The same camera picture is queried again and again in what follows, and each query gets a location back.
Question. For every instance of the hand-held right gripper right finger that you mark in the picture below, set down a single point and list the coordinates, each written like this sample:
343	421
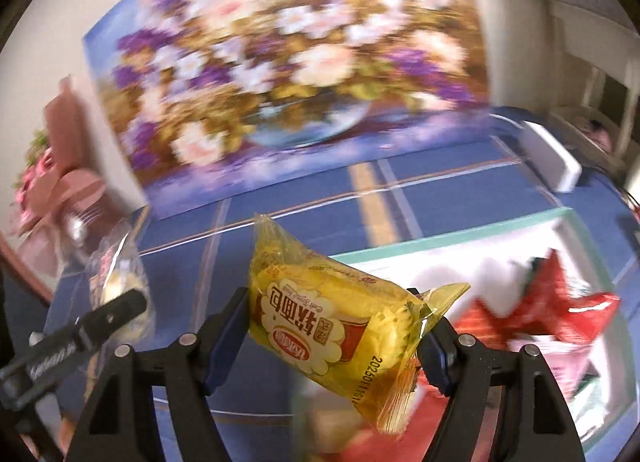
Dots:
437	357

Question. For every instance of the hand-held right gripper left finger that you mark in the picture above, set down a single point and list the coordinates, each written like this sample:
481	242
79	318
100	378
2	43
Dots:
225	347

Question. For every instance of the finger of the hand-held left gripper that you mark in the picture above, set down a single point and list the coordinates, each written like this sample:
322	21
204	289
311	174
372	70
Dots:
100	324

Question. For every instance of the clear packet with cream bun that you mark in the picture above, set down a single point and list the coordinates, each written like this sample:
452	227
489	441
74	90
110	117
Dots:
117	267

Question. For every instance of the white tray with teal rim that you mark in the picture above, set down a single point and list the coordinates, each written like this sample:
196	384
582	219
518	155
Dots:
450	252

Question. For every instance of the yellow cake packet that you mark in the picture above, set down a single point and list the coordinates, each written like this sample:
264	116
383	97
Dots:
325	312

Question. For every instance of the pink snack packet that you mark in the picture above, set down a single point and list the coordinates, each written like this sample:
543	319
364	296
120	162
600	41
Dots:
555	362

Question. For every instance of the red packet with cream cake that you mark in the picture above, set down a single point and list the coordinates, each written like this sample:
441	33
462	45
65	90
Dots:
580	307

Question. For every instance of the pink ribbon bouquet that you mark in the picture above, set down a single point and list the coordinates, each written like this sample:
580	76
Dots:
60	177

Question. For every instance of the blue checked tablecloth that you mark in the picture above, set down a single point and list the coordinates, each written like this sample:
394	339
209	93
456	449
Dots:
310	202

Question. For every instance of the white rectangular box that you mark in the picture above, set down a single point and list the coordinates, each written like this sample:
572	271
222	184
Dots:
552	157

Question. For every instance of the floral painting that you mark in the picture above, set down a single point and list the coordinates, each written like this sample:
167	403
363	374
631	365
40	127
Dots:
300	67

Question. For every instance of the white chair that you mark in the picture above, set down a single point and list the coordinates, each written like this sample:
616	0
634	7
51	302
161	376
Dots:
590	67

